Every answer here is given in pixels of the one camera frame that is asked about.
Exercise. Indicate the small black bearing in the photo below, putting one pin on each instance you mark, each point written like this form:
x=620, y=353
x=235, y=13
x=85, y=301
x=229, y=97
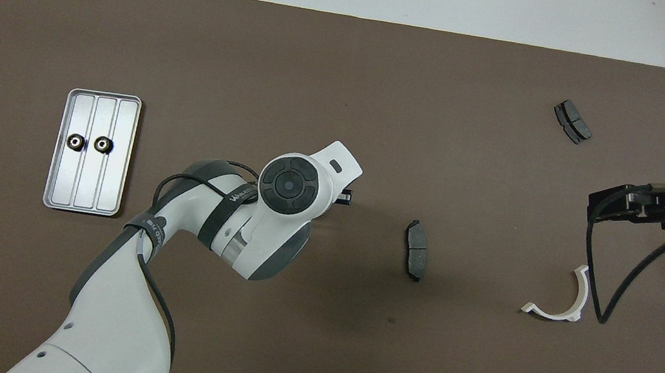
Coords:
x=103, y=145

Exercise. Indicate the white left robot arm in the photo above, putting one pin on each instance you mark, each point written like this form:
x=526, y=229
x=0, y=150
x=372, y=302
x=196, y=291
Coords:
x=111, y=324

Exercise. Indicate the silver metal tray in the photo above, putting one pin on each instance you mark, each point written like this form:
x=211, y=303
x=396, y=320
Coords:
x=79, y=183

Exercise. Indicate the long dark brake pad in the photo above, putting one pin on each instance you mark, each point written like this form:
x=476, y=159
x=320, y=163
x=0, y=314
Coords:
x=416, y=250

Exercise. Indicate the short dark brake pad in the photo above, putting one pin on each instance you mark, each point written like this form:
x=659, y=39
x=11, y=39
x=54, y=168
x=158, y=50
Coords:
x=572, y=121

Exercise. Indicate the brown table mat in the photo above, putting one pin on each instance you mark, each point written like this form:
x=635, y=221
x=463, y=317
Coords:
x=289, y=76

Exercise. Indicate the white curved plastic bracket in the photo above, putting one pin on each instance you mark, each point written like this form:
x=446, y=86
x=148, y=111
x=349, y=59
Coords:
x=581, y=293

